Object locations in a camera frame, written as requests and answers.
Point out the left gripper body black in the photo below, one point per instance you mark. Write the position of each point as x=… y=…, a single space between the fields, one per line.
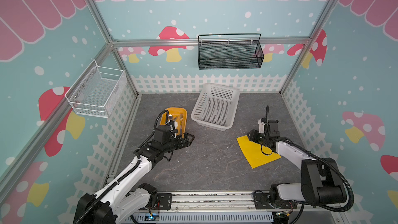
x=171 y=144

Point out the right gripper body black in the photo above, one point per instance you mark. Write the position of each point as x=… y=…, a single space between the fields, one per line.
x=253 y=135

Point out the white perforated plastic basket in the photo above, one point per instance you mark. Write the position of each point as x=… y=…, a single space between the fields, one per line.
x=216 y=107

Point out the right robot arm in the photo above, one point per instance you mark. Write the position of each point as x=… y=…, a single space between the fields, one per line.
x=321 y=185

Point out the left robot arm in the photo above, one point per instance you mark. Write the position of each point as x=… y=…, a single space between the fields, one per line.
x=115 y=202

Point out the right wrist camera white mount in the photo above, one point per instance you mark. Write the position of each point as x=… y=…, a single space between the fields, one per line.
x=262 y=123

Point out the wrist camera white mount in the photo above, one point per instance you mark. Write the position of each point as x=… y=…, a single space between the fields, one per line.
x=262 y=123
x=170 y=122

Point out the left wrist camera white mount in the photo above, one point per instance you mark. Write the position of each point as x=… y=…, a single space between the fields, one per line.
x=170 y=122

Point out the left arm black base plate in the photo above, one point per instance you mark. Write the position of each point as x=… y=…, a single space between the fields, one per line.
x=160 y=201

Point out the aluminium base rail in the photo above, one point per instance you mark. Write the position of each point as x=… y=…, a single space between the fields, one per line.
x=216 y=201

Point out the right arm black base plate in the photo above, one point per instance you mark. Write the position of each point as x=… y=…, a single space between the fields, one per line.
x=265 y=200

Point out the white wire wall basket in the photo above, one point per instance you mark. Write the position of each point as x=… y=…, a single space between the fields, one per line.
x=97 y=91

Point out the white vented cable duct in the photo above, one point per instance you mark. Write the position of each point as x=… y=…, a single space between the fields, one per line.
x=205 y=218

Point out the black wire mesh wall basket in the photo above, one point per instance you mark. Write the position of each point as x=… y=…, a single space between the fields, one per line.
x=230 y=51

